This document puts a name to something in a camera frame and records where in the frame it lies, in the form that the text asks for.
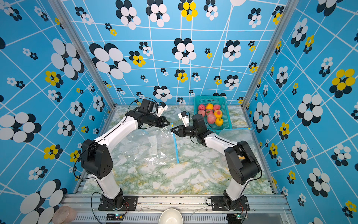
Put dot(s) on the clear zip-top bag blue zipper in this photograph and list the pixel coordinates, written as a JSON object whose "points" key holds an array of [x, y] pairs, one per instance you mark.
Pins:
{"points": [[238, 135]]}

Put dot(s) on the yellow orange peach in basket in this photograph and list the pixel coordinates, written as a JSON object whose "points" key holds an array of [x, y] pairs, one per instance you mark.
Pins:
{"points": [[219, 122]]}

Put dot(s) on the pink peach in basket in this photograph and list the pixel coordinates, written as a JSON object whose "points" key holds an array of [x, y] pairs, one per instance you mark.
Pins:
{"points": [[202, 113]]}

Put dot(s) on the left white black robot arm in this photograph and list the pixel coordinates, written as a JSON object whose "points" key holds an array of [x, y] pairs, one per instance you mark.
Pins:
{"points": [[96, 157]]}

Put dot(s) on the white bowl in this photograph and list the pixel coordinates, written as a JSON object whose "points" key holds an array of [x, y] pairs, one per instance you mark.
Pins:
{"points": [[171, 216]]}

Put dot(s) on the aluminium front rail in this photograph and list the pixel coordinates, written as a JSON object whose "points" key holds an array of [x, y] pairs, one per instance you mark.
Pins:
{"points": [[194, 209]]}

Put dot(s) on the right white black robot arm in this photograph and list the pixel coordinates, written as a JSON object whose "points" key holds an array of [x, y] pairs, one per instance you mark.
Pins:
{"points": [[242, 164]]}

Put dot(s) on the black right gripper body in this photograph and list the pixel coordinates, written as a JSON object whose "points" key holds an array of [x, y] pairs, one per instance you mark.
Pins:
{"points": [[190, 131]]}

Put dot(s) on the pink translucent object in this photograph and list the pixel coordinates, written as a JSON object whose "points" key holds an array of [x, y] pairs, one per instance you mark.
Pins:
{"points": [[64, 215]]}

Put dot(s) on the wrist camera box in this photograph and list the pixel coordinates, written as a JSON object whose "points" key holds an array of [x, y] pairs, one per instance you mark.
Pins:
{"points": [[150, 106], [196, 122]]}

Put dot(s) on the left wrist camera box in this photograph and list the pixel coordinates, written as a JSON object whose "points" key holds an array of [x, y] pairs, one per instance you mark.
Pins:
{"points": [[150, 106]]}

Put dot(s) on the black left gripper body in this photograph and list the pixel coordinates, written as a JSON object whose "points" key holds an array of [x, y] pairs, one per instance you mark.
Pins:
{"points": [[155, 120]]}

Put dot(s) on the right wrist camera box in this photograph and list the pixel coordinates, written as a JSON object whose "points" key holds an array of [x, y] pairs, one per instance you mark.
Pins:
{"points": [[196, 122]]}

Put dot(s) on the teal plastic basket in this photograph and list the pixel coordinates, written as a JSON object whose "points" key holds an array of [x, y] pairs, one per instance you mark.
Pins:
{"points": [[218, 102]]}

